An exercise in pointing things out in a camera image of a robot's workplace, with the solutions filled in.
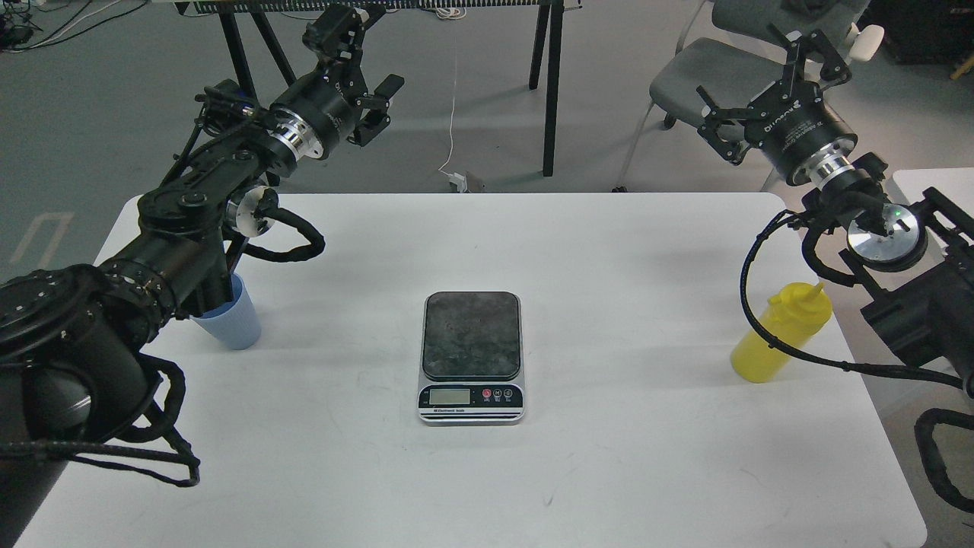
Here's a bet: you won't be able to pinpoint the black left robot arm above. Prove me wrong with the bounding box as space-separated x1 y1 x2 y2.
1 2 404 547

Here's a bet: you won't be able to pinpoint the yellow squeeze bottle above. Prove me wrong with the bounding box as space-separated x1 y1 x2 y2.
730 282 834 384

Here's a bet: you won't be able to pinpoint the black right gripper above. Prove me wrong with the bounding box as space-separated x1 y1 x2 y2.
695 22 857 187

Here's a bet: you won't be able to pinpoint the white cable with plug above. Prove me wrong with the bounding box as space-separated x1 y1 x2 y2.
435 6 474 193

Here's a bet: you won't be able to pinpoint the digital kitchen scale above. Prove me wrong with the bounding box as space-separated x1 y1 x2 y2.
416 291 526 425

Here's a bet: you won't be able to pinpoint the cables on floor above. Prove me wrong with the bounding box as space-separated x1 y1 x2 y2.
0 0 145 53

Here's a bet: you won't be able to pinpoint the black trestle table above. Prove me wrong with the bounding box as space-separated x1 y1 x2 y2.
174 1 566 177

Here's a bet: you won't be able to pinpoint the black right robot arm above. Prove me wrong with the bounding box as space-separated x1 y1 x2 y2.
697 24 973 397

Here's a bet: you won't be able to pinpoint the grey office chair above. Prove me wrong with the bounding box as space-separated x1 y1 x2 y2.
615 0 886 193

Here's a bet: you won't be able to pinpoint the blue ribbed plastic cup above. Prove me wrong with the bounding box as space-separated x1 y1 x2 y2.
190 273 262 351

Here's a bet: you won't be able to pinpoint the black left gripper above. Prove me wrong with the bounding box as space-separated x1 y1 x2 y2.
272 5 405 159

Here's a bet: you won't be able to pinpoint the white side table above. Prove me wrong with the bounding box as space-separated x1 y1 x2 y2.
890 168 974 229

